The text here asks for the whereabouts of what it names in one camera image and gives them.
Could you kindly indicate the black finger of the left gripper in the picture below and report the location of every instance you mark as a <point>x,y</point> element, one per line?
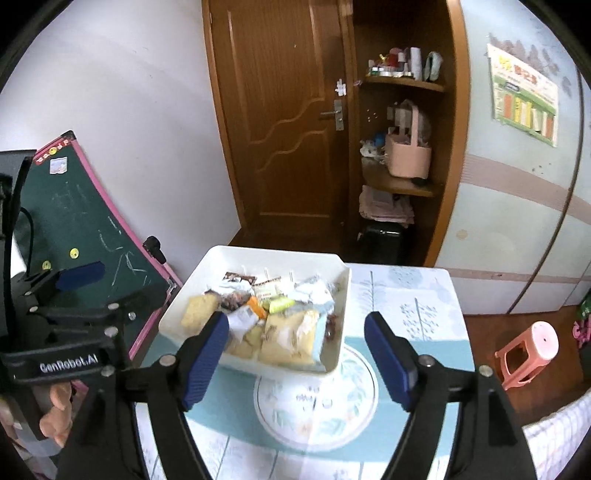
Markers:
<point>139,304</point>

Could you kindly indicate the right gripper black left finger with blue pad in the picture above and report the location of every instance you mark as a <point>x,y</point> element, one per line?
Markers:
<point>104,440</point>

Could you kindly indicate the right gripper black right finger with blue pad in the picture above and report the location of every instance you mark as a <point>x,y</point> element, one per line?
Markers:
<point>488,442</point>

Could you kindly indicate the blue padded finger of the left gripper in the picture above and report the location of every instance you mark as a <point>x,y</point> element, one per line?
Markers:
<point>67,279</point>

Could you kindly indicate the clear bag of crackers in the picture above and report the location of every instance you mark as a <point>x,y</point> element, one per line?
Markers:
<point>199,310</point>

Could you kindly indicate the red brown snack packet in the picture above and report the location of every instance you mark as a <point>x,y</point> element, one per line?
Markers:
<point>233,290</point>

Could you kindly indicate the yellow cake bread package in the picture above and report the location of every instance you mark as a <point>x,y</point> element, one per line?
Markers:
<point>292,339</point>

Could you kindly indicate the green small snack packet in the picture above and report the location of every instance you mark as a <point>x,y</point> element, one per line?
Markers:
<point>277,304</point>

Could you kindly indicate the white plastic storage bin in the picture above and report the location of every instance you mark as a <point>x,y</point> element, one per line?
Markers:
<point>264,264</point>

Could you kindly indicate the grey white printed snack bag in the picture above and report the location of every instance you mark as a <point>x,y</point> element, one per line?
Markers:
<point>310,292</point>

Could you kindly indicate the person's left hand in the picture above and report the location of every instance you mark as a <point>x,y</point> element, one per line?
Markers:
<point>64,399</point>

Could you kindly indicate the pink plastic stool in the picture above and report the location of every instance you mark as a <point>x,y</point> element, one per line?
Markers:
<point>539,343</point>

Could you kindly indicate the white quilted sofa cover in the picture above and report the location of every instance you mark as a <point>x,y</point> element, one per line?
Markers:
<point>554,439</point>

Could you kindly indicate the folded cloths on shelf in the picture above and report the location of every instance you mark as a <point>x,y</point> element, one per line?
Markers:
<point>381,206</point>

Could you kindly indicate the pink storage basket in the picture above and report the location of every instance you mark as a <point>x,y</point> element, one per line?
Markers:
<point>408,147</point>

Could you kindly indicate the brown wooden door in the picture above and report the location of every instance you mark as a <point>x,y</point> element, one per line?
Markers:
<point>275,69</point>

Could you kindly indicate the wooden corner shelf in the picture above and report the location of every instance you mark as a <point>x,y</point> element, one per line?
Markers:
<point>408,75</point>

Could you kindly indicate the green chalkboard pink frame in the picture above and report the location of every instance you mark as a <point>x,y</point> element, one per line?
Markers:
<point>70,220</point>

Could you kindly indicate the wall poster calendar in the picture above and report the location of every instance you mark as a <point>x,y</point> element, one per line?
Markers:
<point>523,97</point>

